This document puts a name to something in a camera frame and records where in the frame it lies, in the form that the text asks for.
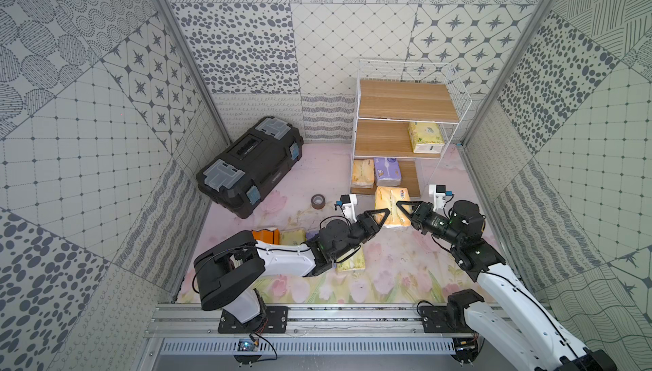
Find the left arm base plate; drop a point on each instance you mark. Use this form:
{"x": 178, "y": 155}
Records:
{"x": 271, "y": 320}

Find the green tissue pack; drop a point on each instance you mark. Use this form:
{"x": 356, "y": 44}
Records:
{"x": 426, "y": 138}
{"x": 354, "y": 263}

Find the brown tape roll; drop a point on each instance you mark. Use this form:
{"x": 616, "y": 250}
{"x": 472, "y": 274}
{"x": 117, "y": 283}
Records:
{"x": 318, "y": 201}

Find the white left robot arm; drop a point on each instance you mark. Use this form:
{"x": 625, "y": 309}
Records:
{"x": 224, "y": 275}

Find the white wire wooden shelf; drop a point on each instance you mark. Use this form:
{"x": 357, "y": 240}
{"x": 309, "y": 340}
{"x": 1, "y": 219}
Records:
{"x": 391, "y": 96}

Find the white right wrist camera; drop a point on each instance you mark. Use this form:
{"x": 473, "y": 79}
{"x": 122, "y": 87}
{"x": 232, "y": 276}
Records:
{"x": 440, "y": 195}

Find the small green circuit board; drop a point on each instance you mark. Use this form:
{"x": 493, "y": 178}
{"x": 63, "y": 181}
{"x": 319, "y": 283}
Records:
{"x": 247, "y": 345}

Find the pink floral table mat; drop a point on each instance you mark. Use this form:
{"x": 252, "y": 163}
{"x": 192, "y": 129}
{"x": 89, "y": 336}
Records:
{"x": 402, "y": 266}

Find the yellow tissue pack bottom shelf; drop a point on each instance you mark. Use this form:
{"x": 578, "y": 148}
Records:
{"x": 363, "y": 173}

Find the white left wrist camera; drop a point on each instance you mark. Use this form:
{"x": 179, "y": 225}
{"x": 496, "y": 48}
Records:
{"x": 347, "y": 204}

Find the orange tissue pack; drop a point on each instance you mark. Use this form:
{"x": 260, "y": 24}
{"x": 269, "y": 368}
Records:
{"x": 268, "y": 236}

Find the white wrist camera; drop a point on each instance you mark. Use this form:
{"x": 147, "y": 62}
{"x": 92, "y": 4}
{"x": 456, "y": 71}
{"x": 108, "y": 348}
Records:
{"x": 440, "y": 195}
{"x": 347, "y": 204}

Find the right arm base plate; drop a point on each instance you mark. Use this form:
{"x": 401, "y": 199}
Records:
{"x": 435, "y": 320}

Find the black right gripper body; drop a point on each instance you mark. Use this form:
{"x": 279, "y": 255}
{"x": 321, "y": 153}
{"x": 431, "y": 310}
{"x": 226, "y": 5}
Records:
{"x": 434, "y": 223}

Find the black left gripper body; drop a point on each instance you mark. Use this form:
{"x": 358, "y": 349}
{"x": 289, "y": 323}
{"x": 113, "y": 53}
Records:
{"x": 364, "y": 223}

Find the purple dog tissue pack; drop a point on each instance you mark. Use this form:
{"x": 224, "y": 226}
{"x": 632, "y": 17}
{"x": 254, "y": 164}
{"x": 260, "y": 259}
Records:
{"x": 311, "y": 234}

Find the purple tissue pack bottom shelf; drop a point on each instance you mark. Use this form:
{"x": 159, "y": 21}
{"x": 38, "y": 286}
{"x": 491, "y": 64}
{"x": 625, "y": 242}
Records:
{"x": 387, "y": 172}

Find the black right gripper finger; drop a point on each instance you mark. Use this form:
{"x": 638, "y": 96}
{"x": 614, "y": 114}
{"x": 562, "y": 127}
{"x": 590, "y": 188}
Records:
{"x": 408, "y": 206}
{"x": 406, "y": 215}

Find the aluminium mounting rail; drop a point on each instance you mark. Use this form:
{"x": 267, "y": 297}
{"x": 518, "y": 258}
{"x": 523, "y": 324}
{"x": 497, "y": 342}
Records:
{"x": 329, "y": 329}

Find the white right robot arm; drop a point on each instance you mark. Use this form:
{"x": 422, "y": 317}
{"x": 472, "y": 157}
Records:
{"x": 532, "y": 339}

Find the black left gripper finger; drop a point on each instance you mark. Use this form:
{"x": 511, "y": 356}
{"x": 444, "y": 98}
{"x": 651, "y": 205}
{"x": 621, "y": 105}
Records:
{"x": 379, "y": 216}
{"x": 365, "y": 234}

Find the yellow-green tissue pack top shelf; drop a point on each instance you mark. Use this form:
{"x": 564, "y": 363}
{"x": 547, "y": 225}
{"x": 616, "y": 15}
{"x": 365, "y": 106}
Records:
{"x": 293, "y": 237}

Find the black plastic toolbox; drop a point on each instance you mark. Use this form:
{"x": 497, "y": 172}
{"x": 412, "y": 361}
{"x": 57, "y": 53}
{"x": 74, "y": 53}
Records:
{"x": 241, "y": 177}

